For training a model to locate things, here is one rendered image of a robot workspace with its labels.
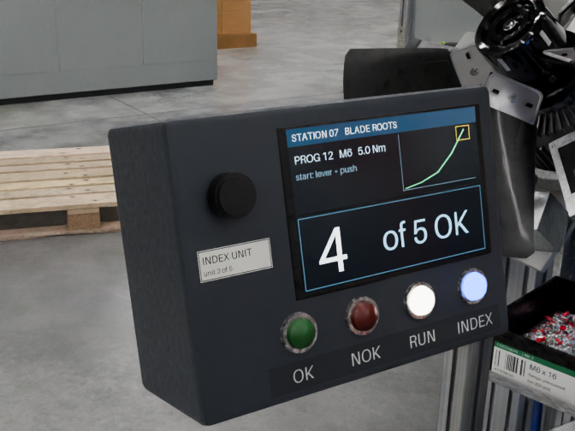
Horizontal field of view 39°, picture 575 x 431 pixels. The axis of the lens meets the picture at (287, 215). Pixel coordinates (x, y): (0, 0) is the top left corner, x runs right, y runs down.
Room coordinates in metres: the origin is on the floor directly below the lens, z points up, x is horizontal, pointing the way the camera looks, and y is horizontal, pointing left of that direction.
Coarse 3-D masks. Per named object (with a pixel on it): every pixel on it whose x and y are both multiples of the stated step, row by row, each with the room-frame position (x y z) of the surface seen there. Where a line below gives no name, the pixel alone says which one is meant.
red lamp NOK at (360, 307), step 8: (360, 296) 0.50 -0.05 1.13; (352, 304) 0.49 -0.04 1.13; (360, 304) 0.49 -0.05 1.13; (368, 304) 0.50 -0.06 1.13; (376, 304) 0.50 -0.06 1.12; (352, 312) 0.49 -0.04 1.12; (360, 312) 0.49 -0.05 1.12; (368, 312) 0.49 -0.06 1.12; (376, 312) 0.50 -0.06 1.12; (352, 320) 0.49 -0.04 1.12; (360, 320) 0.49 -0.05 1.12; (368, 320) 0.49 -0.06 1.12; (376, 320) 0.50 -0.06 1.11; (352, 328) 0.49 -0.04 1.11; (360, 328) 0.49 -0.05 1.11; (368, 328) 0.49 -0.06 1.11
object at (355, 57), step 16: (384, 48) 1.47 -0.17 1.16; (400, 48) 1.44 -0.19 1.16; (416, 48) 1.42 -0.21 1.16; (432, 48) 1.40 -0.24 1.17; (352, 64) 1.51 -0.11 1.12; (368, 64) 1.48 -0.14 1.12; (384, 64) 1.46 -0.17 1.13; (400, 64) 1.44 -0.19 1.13; (416, 64) 1.42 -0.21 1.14; (432, 64) 1.40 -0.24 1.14; (448, 64) 1.38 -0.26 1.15; (352, 80) 1.50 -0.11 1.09; (368, 80) 1.47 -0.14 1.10; (384, 80) 1.45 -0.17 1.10; (400, 80) 1.43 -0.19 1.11; (416, 80) 1.41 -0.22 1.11; (432, 80) 1.39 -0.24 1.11; (448, 80) 1.38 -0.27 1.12; (352, 96) 1.49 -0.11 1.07; (368, 96) 1.47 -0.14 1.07
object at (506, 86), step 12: (492, 84) 1.27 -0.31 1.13; (504, 84) 1.27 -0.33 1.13; (516, 84) 1.28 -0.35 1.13; (492, 96) 1.26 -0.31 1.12; (504, 96) 1.26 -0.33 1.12; (528, 96) 1.27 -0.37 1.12; (540, 96) 1.27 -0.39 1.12; (504, 108) 1.25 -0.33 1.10; (516, 108) 1.25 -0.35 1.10; (528, 108) 1.25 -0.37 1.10; (528, 120) 1.24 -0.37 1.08
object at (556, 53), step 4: (564, 48) 1.26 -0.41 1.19; (568, 48) 1.27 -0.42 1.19; (572, 48) 1.27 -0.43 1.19; (544, 52) 1.23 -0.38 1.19; (548, 52) 1.23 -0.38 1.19; (552, 52) 1.24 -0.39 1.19; (556, 52) 1.24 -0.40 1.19; (560, 52) 1.24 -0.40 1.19; (564, 52) 1.24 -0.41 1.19; (568, 52) 1.25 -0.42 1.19; (572, 52) 1.25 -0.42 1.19; (552, 56) 1.22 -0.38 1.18; (556, 56) 1.21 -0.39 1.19; (560, 56) 1.21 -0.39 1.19; (564, 56) 1.21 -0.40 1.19; (568, 56) 1.22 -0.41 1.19; (572, 56) 1.22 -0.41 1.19; (564, 60) 1.20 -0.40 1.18; (568, 60) 1.20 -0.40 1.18
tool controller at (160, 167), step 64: (128, 128) 0.52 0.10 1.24; (192, 128) 0.47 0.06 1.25; (256, 128) 0.50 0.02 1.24; (320, 128) 0.52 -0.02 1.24; (384, 128) 0.54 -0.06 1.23; (448, 128) 0.57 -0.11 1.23; (128, 192) 0.52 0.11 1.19; (192, 192) 0.46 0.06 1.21; (256, 192) 0.47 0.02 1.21; (320, 192) 0.51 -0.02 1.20; (384, 192) 0.53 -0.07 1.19; (448, 192) 0.56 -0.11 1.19; (128, 256) 0.52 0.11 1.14; (192, 256) 0.45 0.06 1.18; (256, 256) 0.47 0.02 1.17; (384, 256) 0.52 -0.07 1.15; (448, 256) 0.55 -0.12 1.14; (192, 320) 0.44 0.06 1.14; (256, 320) 0.46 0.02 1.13; (320, 320) 0.48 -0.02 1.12; (384, 320) 0.51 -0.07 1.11; (448, 320) 0.53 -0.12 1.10; (192, 384) 0.44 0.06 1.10; (256, 384) 0.45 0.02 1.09; (320, 384) 0.47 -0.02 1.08
